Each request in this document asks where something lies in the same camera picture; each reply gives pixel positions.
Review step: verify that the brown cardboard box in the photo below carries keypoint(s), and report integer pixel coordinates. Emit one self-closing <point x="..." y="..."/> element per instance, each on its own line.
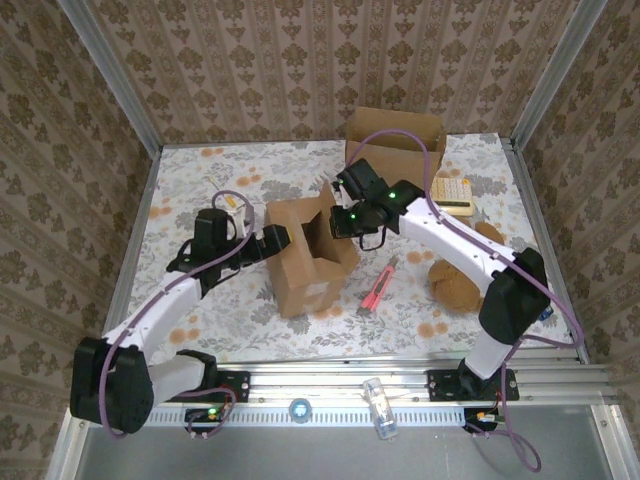
<point x="295" y="285"/>
<point x="395" y="150"/>

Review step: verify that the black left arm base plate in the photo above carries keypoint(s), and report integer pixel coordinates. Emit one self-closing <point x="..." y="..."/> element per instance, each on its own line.
<point x="240" y="386"/>

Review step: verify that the aluminium mounting rail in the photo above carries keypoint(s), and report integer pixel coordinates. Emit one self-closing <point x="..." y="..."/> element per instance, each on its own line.
<point x="325" y="380"/>

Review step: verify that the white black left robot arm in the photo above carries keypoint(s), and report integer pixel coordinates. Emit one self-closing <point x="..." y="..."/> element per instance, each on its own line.
<point x="150" y="315"/>

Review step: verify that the clear plastic bottle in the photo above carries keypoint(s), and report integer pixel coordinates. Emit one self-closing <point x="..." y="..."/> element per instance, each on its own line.
<point x="380" y="407"/>

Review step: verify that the brown teddy bear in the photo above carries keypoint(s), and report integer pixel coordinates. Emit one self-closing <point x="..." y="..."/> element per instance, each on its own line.
<point x="452" y="287"/>

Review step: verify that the aluminium table side rail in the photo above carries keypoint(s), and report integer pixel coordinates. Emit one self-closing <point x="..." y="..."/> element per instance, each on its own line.
<point x="131" y="240"/>
<point x="535" y="225"/>

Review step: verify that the cream calculator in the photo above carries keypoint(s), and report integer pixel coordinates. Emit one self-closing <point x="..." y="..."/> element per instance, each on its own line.
<point x="450" y="197"/>

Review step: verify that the round white blue cap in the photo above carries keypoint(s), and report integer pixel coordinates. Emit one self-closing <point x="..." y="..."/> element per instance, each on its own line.
<point x="300" y="411"/>

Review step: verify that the pink utility knife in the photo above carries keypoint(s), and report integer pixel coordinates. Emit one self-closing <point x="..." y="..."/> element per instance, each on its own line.
<point x="377" y="287"/>

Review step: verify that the blue and black tool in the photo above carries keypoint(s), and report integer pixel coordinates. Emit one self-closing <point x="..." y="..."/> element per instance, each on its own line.
<point x="547" y="315"/>

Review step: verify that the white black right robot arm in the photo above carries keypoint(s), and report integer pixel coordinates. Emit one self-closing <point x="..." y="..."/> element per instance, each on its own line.
<point x="450" y="240"/>

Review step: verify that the floral table cover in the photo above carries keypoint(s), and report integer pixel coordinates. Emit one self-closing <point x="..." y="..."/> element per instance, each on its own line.
<point x="280" y="345"/>

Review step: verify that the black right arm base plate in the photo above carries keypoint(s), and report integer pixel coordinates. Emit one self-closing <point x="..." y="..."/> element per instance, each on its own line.
<point x="436" y="387"/>

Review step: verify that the aluminium frame post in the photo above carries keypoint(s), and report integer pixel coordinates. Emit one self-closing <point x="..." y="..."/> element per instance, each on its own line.
<point x="550" y="75"/>
<point x="115" y="85"/>

